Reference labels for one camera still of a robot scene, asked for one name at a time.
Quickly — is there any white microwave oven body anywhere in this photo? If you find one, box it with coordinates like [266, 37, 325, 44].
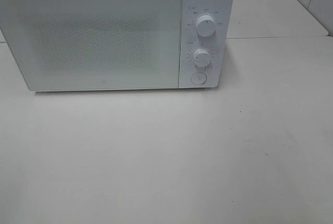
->
[0, 0, 235, 92]

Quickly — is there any white microwave door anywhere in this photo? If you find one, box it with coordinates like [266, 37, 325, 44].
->
[1, 0, 182, 91]

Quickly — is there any white timer knob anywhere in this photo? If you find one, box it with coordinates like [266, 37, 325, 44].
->
[191, 48, 212, 68]

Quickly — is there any upper white power knob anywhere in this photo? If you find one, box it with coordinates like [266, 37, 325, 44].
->
[195, 14, 216, 37]

